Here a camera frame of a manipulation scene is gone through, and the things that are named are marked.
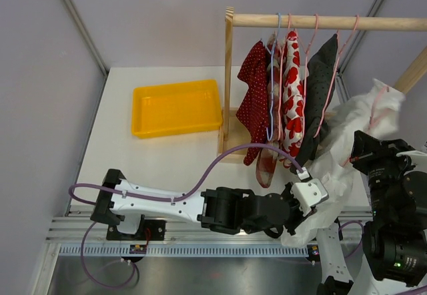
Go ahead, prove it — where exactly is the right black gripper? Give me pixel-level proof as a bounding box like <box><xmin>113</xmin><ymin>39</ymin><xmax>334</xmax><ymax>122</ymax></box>
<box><xmin>351</xmin><ymin>130</ymin><xmax>422</xmax><ymax>220</ymax></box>

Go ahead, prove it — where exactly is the pink wire hanger white skirt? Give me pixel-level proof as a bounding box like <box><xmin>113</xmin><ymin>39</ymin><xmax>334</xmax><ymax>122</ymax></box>
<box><xmin>340</xmin><ymin>79</ymin><xmax>390</xmax><ymax>167</ymax></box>

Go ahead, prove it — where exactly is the white pleated skirt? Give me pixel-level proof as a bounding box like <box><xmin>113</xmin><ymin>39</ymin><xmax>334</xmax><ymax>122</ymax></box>
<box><xmin>281</xmin><ymin>86</ymin><xmax>405</xmax><ymax>248</ymax></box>

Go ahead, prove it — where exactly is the dark grey dotted skirt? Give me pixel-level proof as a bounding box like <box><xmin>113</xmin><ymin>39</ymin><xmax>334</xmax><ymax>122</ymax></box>
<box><xmin>296</xmin><ymin>33</ymin><xmax>338</xmax><ymax>166</ymax></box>

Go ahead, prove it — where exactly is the pink wire hanger grey skirt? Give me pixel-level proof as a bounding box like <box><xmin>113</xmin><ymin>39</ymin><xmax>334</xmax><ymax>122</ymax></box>
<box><xmin>313</xmin><ymin>15</ymin><xmax>360</xmax><ymax>138</ymax></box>

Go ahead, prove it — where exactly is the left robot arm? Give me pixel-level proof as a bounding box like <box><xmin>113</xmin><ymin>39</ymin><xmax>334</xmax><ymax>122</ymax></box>
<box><xmin>90</xmin><ymin>169</ymin><xmax>328</xmax><ymax>240</ymax></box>

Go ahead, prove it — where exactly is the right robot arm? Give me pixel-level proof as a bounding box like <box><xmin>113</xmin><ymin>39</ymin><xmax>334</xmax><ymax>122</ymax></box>
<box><xmin>302</xmin><ymin>131</ymin><xmax>426</xmax><ymax>294</ymax></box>

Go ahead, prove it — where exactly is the red plaid skirt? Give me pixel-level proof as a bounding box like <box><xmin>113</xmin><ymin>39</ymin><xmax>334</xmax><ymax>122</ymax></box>
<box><xmin>256</xmin><ymin>34</ymin><xmax>282</xmax><ymax>188</ymax></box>

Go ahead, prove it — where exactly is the white red floral skirt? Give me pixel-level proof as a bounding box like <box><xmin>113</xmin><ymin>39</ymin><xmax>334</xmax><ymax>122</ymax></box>
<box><xmin>280</xmin><ymin>31</ymin><xmax>304</xmax><ymax>158</ymax></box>

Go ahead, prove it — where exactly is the dark red polka dot skirt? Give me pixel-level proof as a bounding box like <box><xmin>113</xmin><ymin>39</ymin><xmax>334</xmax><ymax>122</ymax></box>
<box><xmin>236</xmin><ymin>39</ymin><xmax>272</xmax><ymax>166</ymax></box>

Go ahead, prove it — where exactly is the wooden clothes rack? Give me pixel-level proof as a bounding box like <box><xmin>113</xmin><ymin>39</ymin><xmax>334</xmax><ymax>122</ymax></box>
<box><xmin>218</xmin><ymin>7</ymin><xmax>426</xmax><ymax>154</ymax></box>

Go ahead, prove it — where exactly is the yellow plastic tray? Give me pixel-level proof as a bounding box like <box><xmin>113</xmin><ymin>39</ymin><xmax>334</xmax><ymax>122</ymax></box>
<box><xmin>131</xmin><ymin>79</ymin><xmax>223</xmax><ymax>139</ymax></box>

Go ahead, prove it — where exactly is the small circuit board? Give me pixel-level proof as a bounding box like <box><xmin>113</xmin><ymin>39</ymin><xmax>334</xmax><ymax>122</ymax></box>
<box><xmin>129</xmin><ymin>244</ymin><xmax>147</xmax><ymax>254</ymax></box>

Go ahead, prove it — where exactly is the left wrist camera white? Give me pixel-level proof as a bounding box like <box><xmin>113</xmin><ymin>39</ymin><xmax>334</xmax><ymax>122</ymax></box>
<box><xmin>290</xmin><ymin>167</ymin><xmax>329</xmax><ymax>217</ymax></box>

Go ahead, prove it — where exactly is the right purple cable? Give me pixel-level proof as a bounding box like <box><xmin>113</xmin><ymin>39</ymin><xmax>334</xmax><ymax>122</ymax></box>
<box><xmin>336</xmin><ymin>220</ymin><xmax>364</xmax><ymax>256</ymax></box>

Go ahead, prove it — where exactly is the purple cable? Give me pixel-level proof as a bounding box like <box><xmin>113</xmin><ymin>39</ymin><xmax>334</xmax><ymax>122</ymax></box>
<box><xmin>336</xmin><ymin>220</ymin><xmax>364</xmax><ymax>256</ymax></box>
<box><xmin>68</xmin><ymin>143</ymin><xmax>305</xmax><ymax>288</ymax></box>

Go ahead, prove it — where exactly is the pink wire hanger floral skirt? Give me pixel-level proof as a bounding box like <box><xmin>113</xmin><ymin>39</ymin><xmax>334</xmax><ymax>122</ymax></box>
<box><xmin>300</xmin><ymin>13</ymin><xmax>319</xmax><ymax>113</ymax></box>

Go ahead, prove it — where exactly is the blue wire hanger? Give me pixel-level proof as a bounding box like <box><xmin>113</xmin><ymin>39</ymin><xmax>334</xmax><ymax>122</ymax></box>
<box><xmin>266</xmin><ymin>13</ymin><xmax>282</xmax><ymax>145</ymax></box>

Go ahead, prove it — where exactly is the pink wire hanger plaid skirt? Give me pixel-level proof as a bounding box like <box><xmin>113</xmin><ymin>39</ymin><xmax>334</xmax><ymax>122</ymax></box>
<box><xmin>278</xmin><ymin>12</ymin><xmax>292</xmax><ymax>141</ymax></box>

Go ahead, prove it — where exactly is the white slotted cable duct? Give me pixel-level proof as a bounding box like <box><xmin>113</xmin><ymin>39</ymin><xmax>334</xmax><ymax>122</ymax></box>
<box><xmin>59</xmin><ymin>243</ymin><xmax>308</xmax><ymax>258</ymax></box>

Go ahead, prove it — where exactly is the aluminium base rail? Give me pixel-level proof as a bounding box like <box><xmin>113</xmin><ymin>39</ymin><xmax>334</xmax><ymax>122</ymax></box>
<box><xmin>45</xmin><ymin>207</ymin><xmax>372</xmax><ymax>244</ymax></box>

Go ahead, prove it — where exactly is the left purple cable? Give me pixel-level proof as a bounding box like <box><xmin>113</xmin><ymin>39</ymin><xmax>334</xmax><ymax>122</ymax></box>
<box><xmin>68</xmin><ymin>143</ymin><xmax>305</xmax><ymax>288</ymax></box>

